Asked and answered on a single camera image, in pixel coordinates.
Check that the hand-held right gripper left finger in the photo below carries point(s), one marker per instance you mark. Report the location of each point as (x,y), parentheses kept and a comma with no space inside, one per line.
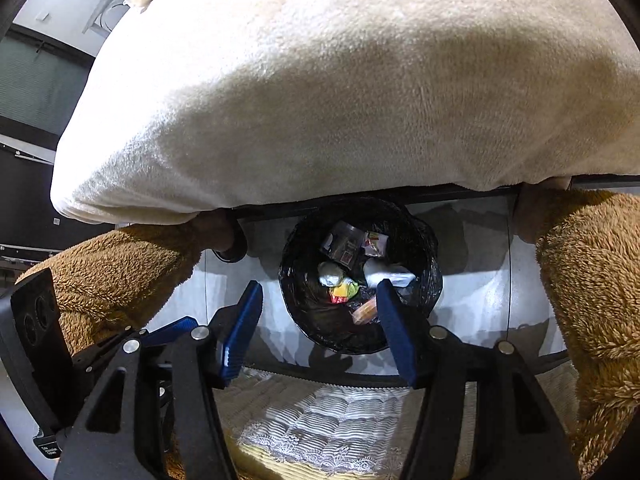
(245,330)

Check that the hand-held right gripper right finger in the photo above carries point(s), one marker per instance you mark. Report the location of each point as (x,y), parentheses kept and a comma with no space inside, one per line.
(397,330)

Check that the clear plastic cup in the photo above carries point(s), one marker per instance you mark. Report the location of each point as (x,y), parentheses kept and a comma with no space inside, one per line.
(345,240)

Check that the dark glass door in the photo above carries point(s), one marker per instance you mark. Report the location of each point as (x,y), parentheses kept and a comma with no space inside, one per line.
(35,85)

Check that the small white red wrapper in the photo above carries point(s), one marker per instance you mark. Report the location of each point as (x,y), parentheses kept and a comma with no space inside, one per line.
(375,244)

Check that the white striped lace mat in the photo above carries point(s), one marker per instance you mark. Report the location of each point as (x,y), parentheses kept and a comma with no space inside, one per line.
(325,425)

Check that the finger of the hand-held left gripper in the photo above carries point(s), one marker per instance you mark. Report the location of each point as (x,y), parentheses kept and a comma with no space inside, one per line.
(172,326)

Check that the person's left leg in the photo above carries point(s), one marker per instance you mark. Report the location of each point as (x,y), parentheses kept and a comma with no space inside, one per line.
(115,270)

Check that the person's leg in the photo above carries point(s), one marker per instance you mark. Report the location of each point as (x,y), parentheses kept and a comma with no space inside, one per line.
(590,285)
(115,270)

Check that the beige fleece blanket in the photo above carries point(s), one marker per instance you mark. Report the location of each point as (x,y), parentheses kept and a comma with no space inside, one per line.
(325,85)

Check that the blue white packet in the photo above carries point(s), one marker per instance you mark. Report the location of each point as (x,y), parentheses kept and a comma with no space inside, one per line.
(387,275)

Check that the white desk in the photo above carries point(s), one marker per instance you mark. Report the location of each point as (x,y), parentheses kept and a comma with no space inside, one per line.
(107,12)

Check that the bin with black bag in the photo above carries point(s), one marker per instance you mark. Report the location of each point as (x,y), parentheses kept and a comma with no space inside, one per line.
(300,260)

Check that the yellow wrapper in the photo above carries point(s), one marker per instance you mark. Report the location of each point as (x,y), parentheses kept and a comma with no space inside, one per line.
(345,290)

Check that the person's right leg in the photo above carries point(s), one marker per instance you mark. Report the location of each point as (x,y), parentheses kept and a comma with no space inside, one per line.
(590,285)

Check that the pink wrapper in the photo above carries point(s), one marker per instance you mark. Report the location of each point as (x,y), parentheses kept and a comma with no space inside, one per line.
(364,312)

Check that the white plastic bag ball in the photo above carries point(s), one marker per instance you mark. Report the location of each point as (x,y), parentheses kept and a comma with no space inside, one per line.
(331,274)

